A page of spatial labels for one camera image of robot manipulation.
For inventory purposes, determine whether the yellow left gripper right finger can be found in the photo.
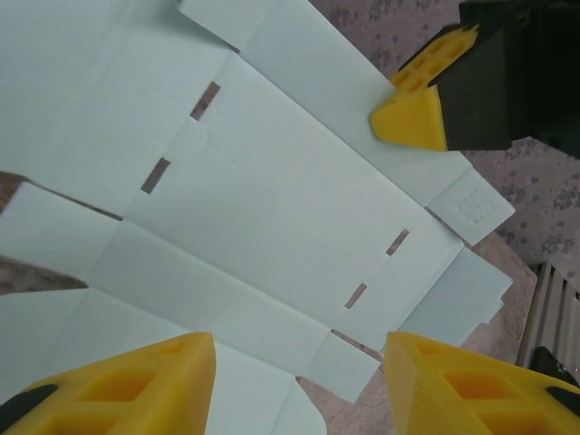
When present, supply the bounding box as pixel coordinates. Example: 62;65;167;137
383;331;580;435

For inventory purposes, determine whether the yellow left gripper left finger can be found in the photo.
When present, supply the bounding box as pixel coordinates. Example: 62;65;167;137
0;331;217;435

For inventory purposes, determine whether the mint green paper box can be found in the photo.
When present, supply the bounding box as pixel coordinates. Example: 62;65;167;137
0;0;517;435

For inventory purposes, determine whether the wide aluminium base rail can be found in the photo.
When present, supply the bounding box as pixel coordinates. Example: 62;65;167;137
516;260;580;377

